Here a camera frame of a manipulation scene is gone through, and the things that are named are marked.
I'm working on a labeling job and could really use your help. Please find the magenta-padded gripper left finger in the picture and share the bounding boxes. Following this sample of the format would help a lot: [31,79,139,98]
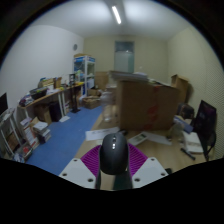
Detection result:
[59,144,103,191]

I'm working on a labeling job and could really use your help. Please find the pile of books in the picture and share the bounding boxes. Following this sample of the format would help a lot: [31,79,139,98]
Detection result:
[31,120,53,145]

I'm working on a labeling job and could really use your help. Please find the white printed paper sheet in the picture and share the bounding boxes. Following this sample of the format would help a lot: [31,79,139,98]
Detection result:
[85,126,120,142]

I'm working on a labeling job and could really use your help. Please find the open white notebook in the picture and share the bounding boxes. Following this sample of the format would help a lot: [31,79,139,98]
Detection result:
[182,131,205,154]

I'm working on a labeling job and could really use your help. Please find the white shelf unit with books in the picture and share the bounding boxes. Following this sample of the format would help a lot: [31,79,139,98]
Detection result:
[0,92,34,163]

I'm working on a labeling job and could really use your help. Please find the black office chair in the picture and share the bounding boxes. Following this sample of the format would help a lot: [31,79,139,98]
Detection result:
[199,129,218,162]

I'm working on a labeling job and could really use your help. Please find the grey door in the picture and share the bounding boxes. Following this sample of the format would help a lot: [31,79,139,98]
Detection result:
[114,40,136,74]

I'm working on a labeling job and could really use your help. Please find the clear plastic water jug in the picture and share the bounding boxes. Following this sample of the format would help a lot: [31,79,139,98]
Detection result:
[100,89,118,123]

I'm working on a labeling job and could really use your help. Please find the cluttered wooden desk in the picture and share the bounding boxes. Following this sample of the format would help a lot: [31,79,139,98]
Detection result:
[18,76,86,124]

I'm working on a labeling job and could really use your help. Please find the blue glass display cabinet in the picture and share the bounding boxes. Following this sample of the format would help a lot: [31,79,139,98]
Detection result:
[73,54,97,98]

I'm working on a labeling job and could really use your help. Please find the ceiling tube light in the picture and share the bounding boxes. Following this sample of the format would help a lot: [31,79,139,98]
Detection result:
[111,4,123,25]

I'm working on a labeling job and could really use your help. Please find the black monitor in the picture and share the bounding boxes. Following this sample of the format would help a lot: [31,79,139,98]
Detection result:
[193,99,218,141]

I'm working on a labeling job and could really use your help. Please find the small open cardboard box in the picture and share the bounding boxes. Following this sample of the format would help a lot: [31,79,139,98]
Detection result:
[170,73,190,104]

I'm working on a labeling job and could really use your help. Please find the white remote control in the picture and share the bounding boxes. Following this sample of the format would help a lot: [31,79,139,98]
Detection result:
[128,131,148,147]

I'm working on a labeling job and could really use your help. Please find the black computer mouse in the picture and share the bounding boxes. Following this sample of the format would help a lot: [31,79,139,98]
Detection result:
[98,132,130,176]

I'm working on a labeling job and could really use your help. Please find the stack of cardboard boxes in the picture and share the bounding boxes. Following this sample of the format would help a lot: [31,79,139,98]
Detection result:
[94,70,110,91]

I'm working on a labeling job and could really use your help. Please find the large brown cardboard box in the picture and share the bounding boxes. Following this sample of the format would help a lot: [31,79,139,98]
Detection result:
[116,79,179,132]

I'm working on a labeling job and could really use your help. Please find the black marker pen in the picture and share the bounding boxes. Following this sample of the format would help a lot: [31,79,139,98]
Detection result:
[180,147,197,161]

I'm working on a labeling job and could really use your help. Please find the black floor stand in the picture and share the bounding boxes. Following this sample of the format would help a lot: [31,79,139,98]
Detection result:
[68,73,82,114]

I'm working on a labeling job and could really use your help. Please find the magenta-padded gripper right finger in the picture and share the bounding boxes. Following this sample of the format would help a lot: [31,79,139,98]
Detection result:
[113,143,169,191]

